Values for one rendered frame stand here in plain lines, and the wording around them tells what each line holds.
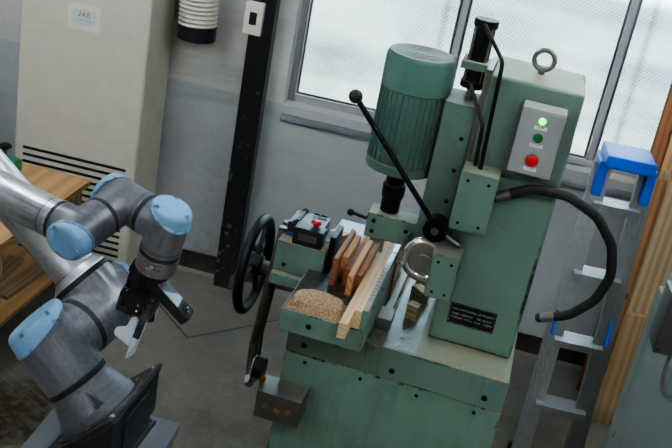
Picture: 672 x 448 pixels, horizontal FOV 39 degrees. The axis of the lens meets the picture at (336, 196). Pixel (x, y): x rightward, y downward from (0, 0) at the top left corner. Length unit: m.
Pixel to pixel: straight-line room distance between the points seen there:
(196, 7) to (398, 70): 1.55
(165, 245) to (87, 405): 0.43
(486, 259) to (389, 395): 0.43
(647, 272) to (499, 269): 1.38
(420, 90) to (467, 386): 0.75
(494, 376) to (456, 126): 0.63
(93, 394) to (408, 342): 0.80
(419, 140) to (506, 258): 0.36
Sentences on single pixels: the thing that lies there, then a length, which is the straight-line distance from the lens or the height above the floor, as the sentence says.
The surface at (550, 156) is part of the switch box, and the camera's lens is 2.22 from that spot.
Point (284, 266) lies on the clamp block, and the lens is 2.52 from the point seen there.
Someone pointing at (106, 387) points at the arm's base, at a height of 0.74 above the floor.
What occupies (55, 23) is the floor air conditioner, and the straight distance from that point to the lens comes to 3.83.
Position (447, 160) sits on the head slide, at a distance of 2.36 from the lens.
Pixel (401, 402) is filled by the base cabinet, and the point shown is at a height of 0.66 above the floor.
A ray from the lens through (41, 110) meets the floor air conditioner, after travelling 3.95.
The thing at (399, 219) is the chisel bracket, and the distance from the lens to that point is 2.47.
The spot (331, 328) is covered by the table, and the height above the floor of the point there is 0.88.
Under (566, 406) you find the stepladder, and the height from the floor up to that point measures 0.27.
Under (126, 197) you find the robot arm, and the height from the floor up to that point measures 1.19.
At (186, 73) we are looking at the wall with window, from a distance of 3.99.
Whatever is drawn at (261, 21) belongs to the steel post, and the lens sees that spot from 3.73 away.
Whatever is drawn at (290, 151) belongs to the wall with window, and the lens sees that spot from 3.95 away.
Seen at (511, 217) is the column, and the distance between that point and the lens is 2.34.
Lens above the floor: 2.04
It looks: 23 degrees down
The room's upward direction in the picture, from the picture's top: 11 degrees clockwise
